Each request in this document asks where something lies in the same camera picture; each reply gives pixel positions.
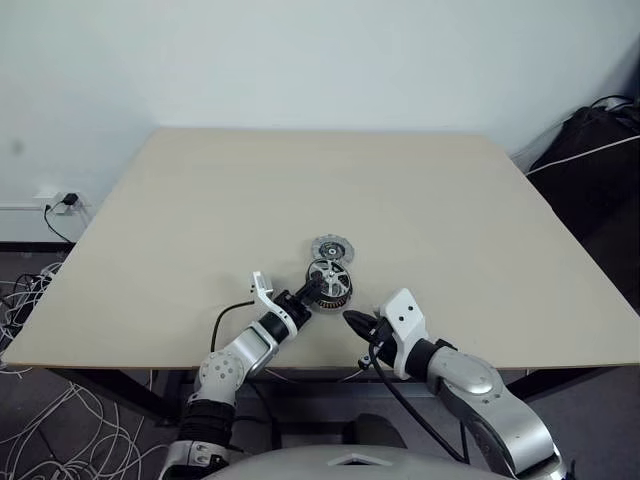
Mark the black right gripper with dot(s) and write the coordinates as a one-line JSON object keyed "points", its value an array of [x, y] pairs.
{"points": [[382, 340]]}

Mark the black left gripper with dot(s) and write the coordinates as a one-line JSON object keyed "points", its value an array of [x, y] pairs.
{"points": [[295, 311]]}

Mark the silver spoked rotor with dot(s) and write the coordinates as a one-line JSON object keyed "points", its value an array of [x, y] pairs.
{"points": [[332, 277]]}

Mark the black motor housing copper windings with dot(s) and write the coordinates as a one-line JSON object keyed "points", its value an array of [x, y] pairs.
{"points": [[340, 302]]}

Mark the grey round motor lid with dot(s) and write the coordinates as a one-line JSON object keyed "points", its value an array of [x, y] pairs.
{"points": [[332, 247]]}

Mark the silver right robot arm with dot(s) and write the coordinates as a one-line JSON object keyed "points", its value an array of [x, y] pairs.
{"points": [[475, 380]]}

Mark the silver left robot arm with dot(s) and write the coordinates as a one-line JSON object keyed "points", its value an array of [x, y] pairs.
{"points": [[250, 345]]}

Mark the silver robot torso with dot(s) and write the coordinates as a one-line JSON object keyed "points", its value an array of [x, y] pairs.
{"points": [[350, 460]]}

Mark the black power adapter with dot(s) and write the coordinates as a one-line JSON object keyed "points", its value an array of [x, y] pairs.
{"points": [[70, 199]]}

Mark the black bag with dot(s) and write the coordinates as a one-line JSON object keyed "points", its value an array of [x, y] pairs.
{"points": [[590, 190]]}

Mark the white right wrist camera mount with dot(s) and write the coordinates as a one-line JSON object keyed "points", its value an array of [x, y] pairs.
{"points": [[407, 320]]}

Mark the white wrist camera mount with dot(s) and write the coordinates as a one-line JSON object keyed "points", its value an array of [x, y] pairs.
{"points": [[407, 320], [261, 290]]}

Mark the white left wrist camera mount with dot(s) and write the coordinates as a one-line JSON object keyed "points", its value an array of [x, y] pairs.
{"points": [[261, 290]]}

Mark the black table frame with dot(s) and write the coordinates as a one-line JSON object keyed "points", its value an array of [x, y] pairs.
{"points": [[125, 395]]}

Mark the white wall power outlet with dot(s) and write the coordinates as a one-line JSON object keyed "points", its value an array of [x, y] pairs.
{"points": [[45, 194]]}

